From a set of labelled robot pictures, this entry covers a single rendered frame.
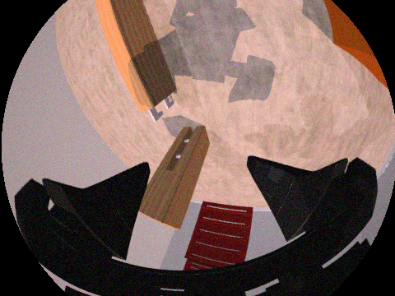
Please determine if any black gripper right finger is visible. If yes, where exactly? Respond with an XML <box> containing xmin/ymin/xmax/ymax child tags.
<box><xmin>247</xmin><ymin>155</ymin><xmax>348</xmax><ymax>241</ymax></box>

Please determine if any brown wooden post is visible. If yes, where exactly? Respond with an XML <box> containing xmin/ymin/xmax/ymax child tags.
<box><xmin>138</xmin><ymin>126</ymin><xmax>211</xmax><ymax>230</ymax></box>

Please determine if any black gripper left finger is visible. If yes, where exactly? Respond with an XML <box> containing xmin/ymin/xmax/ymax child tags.
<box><xmin>42</xmin><ymin>162</ymin><xmax>151</xmax><ymax>261</ymax></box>

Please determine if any brown wooden rail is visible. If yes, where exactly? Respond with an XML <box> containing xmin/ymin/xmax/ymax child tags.
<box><xmin>95</xmin><ymin>0</ymin><xmax>177</xmax><ymax>122</ymax></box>

